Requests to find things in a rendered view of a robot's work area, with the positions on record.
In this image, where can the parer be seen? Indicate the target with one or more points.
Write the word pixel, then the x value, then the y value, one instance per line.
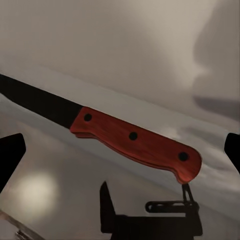
pixel 130 139

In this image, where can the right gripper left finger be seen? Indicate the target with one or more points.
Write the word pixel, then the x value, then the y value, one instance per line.
pixel 12 150

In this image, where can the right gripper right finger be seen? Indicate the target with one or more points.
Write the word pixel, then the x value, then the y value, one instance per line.
pixel 232 148

